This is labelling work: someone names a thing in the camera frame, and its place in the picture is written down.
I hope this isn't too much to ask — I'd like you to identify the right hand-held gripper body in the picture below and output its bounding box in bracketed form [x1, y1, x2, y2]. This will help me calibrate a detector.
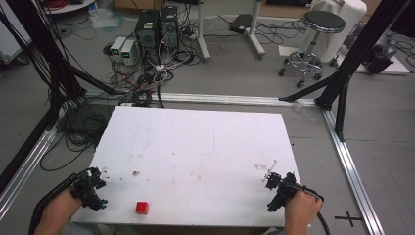
[265, 171, 299, 213]

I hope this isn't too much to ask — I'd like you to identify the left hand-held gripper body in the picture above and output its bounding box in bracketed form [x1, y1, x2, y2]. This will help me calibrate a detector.
[71, 167, 109, 212]

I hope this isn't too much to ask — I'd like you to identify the person's right hand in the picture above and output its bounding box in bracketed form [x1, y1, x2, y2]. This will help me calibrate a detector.
[284, 190, 324, 229]

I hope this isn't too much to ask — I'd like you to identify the person's left hand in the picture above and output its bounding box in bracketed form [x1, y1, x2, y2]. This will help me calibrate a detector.
[48, 187, 84, 226]

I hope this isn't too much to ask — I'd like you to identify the red cube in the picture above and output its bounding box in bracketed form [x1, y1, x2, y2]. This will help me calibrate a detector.
[135, 201, 150, 215]

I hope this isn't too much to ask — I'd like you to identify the white power supply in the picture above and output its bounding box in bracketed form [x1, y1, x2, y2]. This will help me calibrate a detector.
[119, 38, 138, 67]
[110, 35, 127, 62]

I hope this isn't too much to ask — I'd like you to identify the white stand leg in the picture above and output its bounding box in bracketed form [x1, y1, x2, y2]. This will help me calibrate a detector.
[195, 0, 211, 64]
[246, 0, 267, 61]

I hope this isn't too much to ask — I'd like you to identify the large black computer tower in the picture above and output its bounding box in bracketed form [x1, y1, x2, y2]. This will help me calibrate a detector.
[134, 9, 161, 66]

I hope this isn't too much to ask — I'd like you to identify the flat black box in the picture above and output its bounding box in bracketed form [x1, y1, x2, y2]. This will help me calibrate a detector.
[228, 13, 254, 35]

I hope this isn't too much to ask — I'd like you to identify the black device with wheels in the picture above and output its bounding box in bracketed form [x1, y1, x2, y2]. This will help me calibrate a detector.
[364, 41, 398, 75]

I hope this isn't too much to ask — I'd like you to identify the black round stool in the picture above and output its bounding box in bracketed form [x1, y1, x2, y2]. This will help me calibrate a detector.
[278, 10, 346, 89]

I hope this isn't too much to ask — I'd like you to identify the clear plastic bag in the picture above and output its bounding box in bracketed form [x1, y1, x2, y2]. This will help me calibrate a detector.
[87, 2, 126, 31]

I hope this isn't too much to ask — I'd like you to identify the flat white board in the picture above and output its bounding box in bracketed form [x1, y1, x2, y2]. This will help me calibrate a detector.
[336, 48, 411, 76]

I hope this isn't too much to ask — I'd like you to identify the small black computer tower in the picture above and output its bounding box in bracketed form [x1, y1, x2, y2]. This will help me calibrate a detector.
[160, 5, 180, 51]

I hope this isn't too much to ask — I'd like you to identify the round white table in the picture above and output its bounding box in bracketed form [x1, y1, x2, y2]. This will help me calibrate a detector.
[41, 0, 98, 16]

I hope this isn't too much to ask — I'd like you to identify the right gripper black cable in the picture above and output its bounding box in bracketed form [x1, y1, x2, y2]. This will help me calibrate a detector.
[282, 181, 332, 235]

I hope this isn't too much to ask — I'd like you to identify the black cable tangle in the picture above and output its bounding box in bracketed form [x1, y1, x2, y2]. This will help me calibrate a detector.
[39, 103, 114, 172]

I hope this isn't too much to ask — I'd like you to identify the long aluminium floor rail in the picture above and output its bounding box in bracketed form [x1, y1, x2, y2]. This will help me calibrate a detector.
[83, 90, 318, 108]

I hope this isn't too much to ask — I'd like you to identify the black frame post with braces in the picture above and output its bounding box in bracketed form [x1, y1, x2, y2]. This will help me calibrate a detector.
[278, 0, 413, 143]

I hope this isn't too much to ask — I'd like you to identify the black frame post with cables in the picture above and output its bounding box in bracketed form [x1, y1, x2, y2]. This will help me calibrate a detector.
[0, 0, 128, 99]

